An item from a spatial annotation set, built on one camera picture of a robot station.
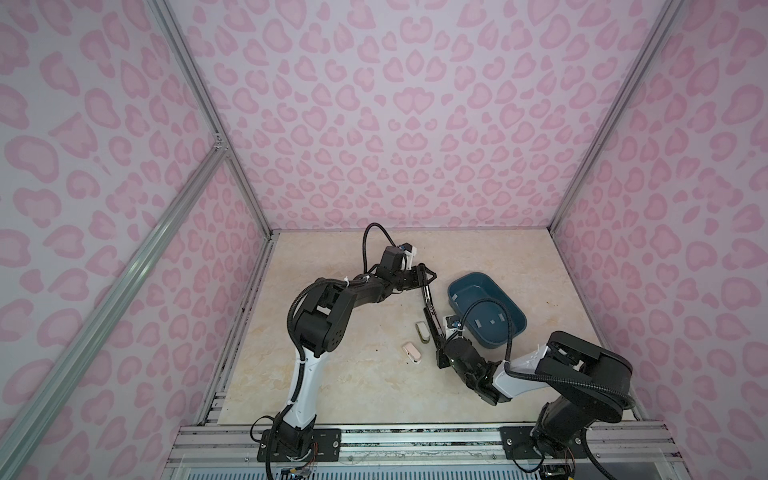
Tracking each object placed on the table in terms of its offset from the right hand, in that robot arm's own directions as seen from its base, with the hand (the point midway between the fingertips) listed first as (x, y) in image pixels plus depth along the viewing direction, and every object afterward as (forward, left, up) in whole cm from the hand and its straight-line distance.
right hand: (438, 337), depth 90 cm
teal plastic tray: (+6, -16, -2) cm, 17 cm away
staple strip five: (+6, -13, -2) cm, 14 cm away
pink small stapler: (-6, +8, +1) cm, 10 cm away
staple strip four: (+7, -20, -1) cm, 22 cm away
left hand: (+19, 0, +7) cm, 20 cm away
